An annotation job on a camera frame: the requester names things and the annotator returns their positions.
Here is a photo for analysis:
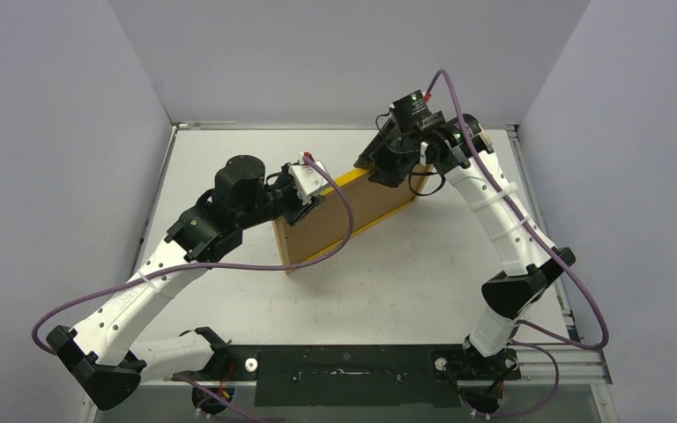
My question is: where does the yellow picture frame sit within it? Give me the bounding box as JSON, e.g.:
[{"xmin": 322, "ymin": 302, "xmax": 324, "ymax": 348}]
[{"xmin": 272, "ymin": 163, "xmax": 427, "ymax": 274}]

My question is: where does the brown cardboard backing board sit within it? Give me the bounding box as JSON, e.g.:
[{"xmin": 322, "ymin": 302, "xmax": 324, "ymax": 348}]
[{"xmin": 273, "ymin": 169, "xmax": 427, "ymax": 264}]

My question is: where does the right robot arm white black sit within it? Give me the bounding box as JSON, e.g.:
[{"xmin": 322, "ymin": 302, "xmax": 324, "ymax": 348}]
[{"xmin": 354, "ymin": 90, "xmax": 576, "ymax": 379}]

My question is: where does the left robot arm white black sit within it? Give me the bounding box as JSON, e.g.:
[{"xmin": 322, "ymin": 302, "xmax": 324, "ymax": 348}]
[{"xmin": 46, "ymin": 152, "xmax": 329, "ymax": 411}]

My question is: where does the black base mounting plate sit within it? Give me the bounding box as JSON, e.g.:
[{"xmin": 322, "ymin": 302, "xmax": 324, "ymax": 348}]
[{"xmin": 170, "ymin": 344, "xmax": 521, "ymax": 410}]

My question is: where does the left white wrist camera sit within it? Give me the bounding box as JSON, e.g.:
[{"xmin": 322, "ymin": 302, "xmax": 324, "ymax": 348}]
[{"xmin": 287, "ymin": 152, "xmax": 329, "ymax": 205}]

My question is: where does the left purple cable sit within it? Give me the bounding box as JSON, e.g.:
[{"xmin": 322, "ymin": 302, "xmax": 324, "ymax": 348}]
[{"xmin": 30, "ymin": 156, "xmax": 356, "ymax": 423}]

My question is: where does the aluminium table rail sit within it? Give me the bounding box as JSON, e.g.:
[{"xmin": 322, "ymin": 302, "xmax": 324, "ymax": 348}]
[{"xmin": 84, "ymin": 344, "xmax": 614, "ymax": 387}]

